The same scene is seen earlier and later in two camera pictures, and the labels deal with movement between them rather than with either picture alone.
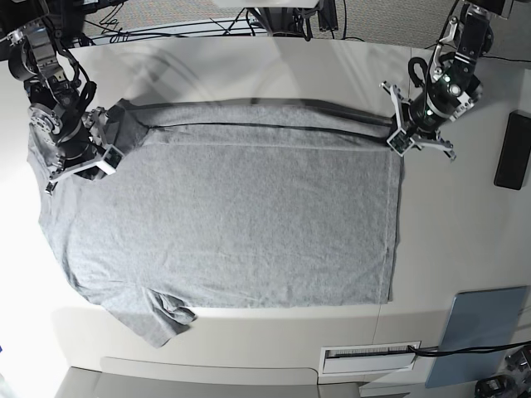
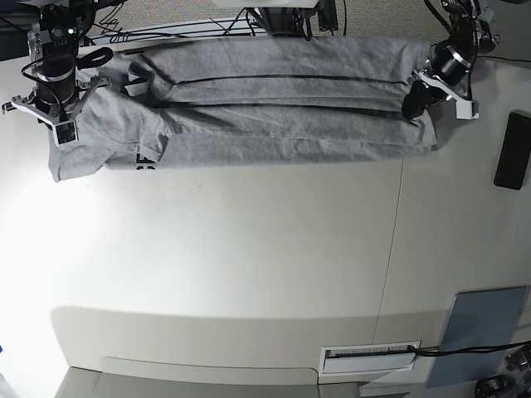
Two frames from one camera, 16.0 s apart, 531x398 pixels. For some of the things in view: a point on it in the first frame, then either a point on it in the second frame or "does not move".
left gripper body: [65, 142] -> [57, 101]
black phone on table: [515, 151] does not move
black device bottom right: [495, 387] does not move
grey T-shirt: [231, 203] -> [174, 104]
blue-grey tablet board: [479, 318] does not move
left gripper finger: [395, 128] -> [419, 99]
